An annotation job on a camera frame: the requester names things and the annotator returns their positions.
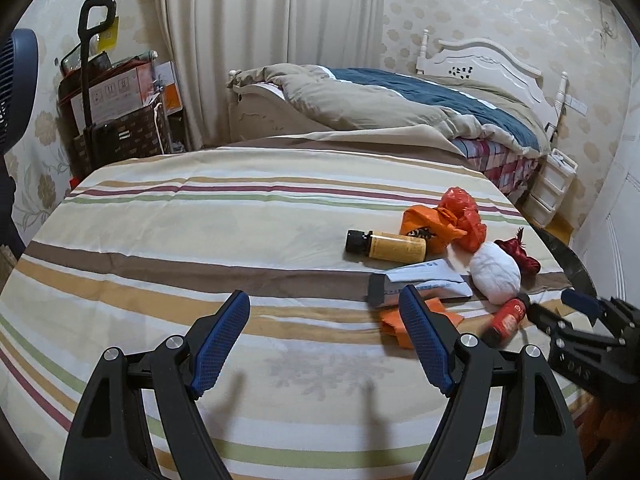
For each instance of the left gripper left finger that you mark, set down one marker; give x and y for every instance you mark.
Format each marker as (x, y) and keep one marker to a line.
(110, 438)

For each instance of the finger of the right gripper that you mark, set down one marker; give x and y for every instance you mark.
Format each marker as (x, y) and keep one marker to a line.
(589, 306)
(559, 331)

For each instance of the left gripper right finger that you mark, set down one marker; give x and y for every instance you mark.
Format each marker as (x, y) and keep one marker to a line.
(535, 436)

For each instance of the small red bottle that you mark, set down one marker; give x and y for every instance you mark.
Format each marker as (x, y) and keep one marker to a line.
(506, 322)

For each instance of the dark red wrapper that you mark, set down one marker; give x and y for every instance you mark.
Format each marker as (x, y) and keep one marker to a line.
(514, 247)

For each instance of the white paper ball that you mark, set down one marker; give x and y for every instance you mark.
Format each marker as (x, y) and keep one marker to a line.
(495, 274)

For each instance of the silver white tube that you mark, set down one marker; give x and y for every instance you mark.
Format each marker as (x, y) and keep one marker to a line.
(432, 279)

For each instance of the orange paper piece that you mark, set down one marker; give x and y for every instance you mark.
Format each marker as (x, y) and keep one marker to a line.
(392, 325)

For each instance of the yellow bottle black cap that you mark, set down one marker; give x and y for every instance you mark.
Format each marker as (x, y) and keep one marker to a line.
(386, 247)

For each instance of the white door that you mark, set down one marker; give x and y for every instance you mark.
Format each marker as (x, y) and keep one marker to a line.
(608, 240)

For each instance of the white plastic drawer unit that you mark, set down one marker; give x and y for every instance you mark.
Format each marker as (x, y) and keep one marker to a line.
(555, 177)

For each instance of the plaid bed sheet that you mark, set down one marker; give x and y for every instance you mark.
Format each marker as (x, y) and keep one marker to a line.
(508, 171)

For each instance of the orange plastic bag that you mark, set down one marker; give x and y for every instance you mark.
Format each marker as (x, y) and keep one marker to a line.
(437, 226)

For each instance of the red plastic bag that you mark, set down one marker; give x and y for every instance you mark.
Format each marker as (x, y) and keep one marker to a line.
(464, 208)

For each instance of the striped bed sheet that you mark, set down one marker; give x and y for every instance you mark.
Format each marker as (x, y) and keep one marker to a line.
(312, 389)

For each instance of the white wooden headboard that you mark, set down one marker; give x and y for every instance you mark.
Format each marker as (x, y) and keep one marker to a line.
(486, 61)

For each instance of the patterned brown storage box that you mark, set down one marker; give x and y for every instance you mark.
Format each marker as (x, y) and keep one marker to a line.
(139, 134)

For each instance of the cardboard box with orange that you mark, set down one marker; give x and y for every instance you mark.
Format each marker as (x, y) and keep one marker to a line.
(122, 94)

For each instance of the beige and blue quilt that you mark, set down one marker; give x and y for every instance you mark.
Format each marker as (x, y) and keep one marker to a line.
(365, 98)

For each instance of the white orange small box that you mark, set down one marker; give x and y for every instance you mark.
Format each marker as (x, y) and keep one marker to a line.
(166, 80)

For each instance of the blue fan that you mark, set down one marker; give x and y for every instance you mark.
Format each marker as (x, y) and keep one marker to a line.
(19, 74)

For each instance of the white curtain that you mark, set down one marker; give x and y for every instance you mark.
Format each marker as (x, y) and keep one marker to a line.
(208, 38)

